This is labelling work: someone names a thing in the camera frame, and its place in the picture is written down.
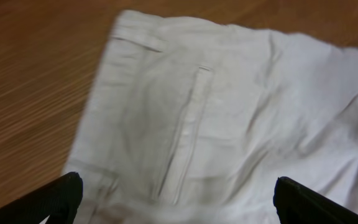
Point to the beige khaki shorts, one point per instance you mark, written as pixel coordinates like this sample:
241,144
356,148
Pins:
190,121

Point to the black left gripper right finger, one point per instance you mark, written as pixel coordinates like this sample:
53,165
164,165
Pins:
297,204

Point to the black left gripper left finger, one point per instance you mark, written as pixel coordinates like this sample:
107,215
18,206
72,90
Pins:
56,203

